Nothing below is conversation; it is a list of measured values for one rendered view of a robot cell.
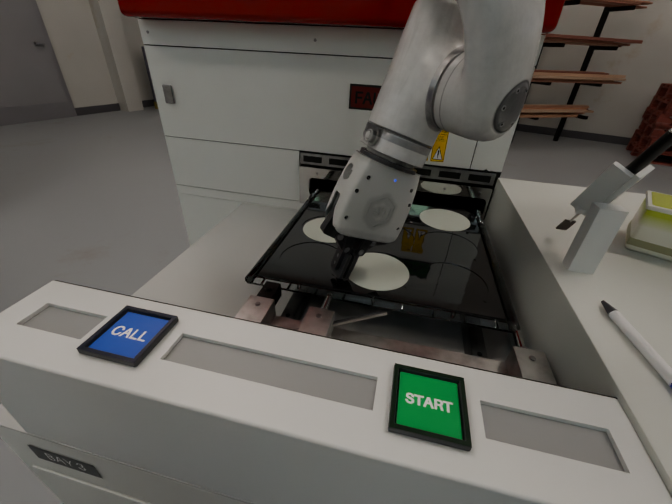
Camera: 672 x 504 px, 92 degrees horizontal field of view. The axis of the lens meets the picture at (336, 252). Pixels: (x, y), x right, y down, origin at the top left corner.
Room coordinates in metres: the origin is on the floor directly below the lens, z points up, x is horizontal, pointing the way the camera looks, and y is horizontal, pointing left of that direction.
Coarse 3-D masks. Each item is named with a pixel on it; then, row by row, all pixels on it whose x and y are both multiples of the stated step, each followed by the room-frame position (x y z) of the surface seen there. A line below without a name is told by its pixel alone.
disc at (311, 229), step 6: (312, 222) 0.55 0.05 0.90; (318, 222) 0.56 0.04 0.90; (306, 228) 0.53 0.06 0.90; (312, 228) 0.53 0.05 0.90; (318, 228) 0.53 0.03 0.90; (306, 234) 0.51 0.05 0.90; (312, 234) 0.51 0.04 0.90; (318, 234) 0.51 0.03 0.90; (324, 234) 0.51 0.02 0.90; (318, 240) 0.49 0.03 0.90; (324, 240) 0.49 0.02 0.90; (330, 240) 0.49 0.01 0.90
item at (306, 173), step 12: (300, 168) 0.76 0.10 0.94; (312, 168) 0.75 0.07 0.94; (324, 168) 0.75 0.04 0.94; (336, 168) 0.76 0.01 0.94; (300, 180) 0.76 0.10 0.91; (336, 180) 0.74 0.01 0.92; (420, 180) 0.70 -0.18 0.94; (432, 180) 0.71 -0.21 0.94; (300, 192) 0.76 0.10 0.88; (432, 192) 0.70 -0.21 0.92; (444, 192) 0.69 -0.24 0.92; (456, 192) 0.69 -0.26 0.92; (468, 192) 0.68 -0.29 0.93; (480, 192) 0.68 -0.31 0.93
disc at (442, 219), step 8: (424, 216) 0.61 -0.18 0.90; (432, 216) 0.61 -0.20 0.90; (440, 216) 0.61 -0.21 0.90; (448, 216) 0.61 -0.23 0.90; (456, 216) 0.61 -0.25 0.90; (464, 216) 0.62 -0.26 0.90; (432, 224) 0.57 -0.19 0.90; (440, 224) 0.57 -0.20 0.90; (448, 224) 0.58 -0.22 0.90; (456, 224) 0.58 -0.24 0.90; (464, 224) 0.58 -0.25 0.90
